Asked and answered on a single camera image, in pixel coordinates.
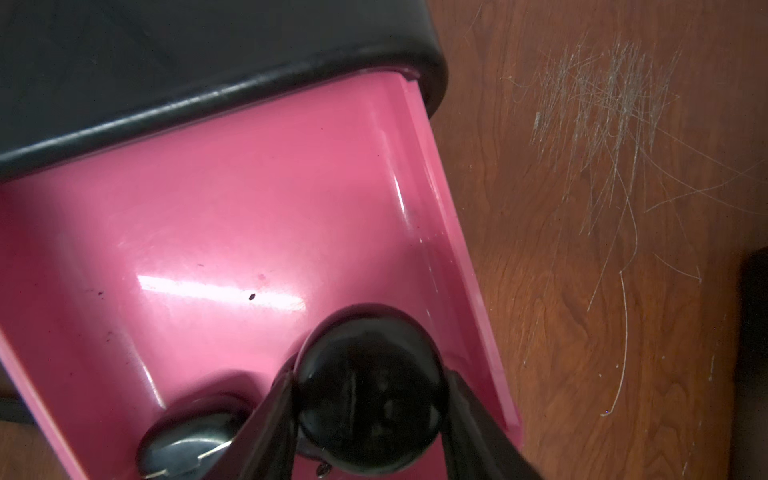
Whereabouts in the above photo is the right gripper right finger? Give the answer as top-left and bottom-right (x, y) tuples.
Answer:
(441, 370), (542, 480)

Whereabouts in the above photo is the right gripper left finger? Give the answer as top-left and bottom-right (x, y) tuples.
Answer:
(204, 370), (297, 480)

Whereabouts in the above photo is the black earphone case round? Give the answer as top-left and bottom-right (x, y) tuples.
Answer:
(136, 395), (252, 479)

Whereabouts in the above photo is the black earphone case square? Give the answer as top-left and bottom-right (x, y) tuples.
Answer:
(293, 304), (449, 477)

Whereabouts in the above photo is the pink drawer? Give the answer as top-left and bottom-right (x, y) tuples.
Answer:
(1, 72), (523, 479)

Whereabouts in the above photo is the black drawer cabinet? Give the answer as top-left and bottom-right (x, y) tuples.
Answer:
(1, 1), (448, 181)

